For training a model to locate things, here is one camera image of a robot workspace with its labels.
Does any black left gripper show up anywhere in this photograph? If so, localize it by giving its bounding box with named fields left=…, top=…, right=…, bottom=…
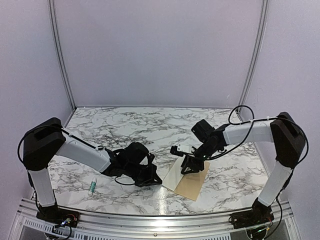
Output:
left=124, top=162, right=163, bottom=188

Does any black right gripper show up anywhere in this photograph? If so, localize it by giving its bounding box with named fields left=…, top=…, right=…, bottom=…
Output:
left=181, top=141, right=220, bottom=174

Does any brown kraft paper envelope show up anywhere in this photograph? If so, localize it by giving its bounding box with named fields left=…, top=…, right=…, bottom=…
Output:
left=174, top=161, right=210, bottom=201

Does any cream letter paper sheet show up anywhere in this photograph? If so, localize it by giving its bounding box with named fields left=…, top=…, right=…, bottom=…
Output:
left=162, top=157, right=184, bottom=192

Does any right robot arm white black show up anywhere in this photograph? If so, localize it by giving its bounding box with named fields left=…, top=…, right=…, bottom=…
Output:
left=180, top=111, right=309, bottom=224

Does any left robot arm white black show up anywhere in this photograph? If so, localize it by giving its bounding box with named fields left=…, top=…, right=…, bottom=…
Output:
left=18, top=117, right=162, bottom=223

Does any white green glue stick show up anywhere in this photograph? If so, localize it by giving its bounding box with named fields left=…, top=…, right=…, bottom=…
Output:
left=88, top=177, right=97, bottom=196

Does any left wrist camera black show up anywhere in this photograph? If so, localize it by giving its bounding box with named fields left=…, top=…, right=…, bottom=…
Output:
left=117, top=142, right=154, bottom=171

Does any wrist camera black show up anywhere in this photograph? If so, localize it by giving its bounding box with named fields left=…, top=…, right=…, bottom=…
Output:
left=191, top=119, right=215, bottom=143
left=117, top=142, right=154, bottom=171

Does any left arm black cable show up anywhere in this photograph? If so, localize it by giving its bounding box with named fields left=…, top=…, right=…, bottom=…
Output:
left=113, top=152, right=156, bottom=186

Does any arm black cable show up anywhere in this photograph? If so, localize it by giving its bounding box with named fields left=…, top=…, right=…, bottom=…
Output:
left=204, top=104, right=311, bottom=162
left=113, top=152, right=156, bottom=186

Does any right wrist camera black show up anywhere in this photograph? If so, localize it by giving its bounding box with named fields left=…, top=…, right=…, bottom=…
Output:
left=191, top=119, right=215, bottom=143

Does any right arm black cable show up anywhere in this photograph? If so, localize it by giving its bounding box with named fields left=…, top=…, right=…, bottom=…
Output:
left=204, top=104, right=311, bottom=162

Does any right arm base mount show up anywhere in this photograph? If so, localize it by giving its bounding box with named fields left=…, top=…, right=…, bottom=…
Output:
left=228, top=210, right=275, bottom=229

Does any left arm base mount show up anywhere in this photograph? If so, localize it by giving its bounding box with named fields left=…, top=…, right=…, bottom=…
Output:
left=34, top=192, right=80, bottom=228

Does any aluminium table front rail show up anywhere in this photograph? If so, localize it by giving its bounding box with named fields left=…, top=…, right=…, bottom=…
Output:
left=8, top=198, right=301, bottom=240

